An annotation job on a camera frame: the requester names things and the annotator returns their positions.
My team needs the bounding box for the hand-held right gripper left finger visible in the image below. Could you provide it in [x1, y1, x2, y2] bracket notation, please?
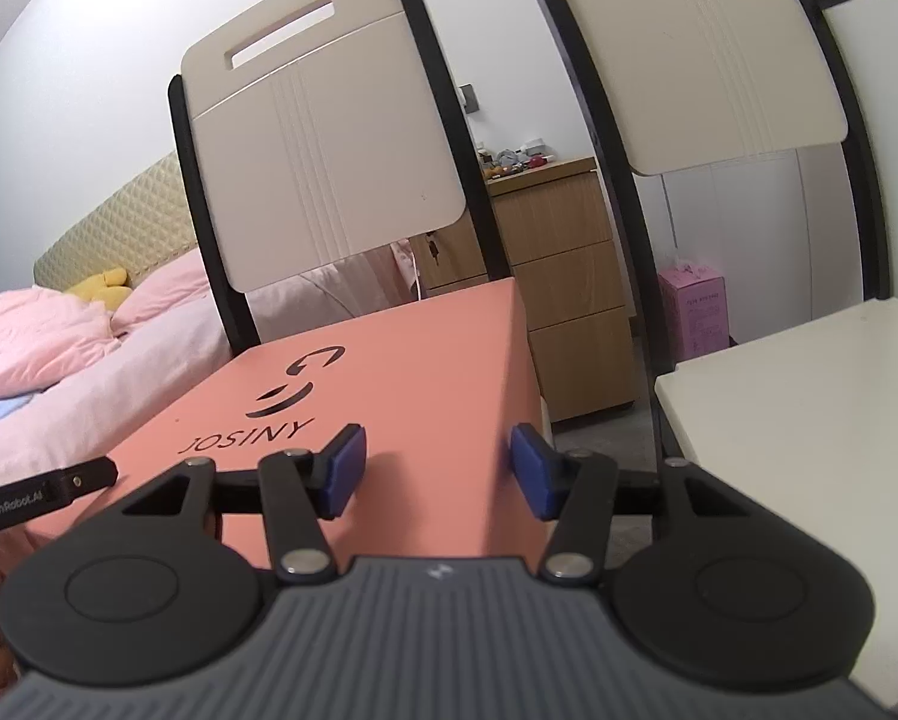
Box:
[122, 424, 367, 584]

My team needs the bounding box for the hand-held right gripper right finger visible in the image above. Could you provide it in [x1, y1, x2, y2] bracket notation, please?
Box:
[512, 424, 753, 584]

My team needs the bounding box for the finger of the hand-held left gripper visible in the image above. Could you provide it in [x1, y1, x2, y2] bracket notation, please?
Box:
[59, 457, 120, 503]

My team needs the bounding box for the salmon storage box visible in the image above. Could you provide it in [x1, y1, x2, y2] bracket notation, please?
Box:
[25, 292, 553, 563]

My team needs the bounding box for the pink duvet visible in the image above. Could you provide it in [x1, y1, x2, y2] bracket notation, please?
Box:
[0, 289, 124, 402]

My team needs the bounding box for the bed with pink bedding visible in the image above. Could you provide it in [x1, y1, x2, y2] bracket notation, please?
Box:
[0, 244, 420, 616]

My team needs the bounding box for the yellow plush toy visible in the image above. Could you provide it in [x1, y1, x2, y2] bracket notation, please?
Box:
[62, 268, 133, 308]

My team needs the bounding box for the wooden drawer cabinet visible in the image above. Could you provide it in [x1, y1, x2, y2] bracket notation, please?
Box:
[407, 156, 637, 425]

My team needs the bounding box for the pink pillow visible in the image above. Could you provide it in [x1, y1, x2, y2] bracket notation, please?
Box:
[111, 247, 217, 338]

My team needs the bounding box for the pink carton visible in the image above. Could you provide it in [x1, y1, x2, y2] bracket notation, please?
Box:
[657, 264, 731, 362]

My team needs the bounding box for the beige quilted headboard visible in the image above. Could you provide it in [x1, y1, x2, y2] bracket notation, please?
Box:
[32, 150, 202, 293]

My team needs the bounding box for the pile of small trinkets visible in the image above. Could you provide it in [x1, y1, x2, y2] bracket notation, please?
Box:
[477, 139, 570, 179]

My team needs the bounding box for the beige folding chair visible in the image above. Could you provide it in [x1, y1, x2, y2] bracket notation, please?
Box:
[167, 0, 513, 361]
[512, 0, 898, 713]

